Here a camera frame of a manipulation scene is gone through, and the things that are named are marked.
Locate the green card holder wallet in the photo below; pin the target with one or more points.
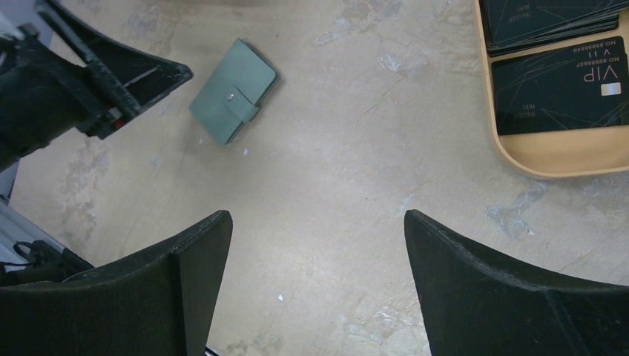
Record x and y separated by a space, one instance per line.
233 93

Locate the black VIP card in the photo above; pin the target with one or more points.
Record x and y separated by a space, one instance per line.
576 87

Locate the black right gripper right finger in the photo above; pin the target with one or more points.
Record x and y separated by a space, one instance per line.
478 301

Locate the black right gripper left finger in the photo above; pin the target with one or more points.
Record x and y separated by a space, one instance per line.
157 301

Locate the stack of black cards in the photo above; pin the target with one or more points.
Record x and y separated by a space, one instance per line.
517 25

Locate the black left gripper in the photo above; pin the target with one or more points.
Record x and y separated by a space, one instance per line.
43 95

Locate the tan oval tray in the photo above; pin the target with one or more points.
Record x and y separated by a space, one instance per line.
557 154

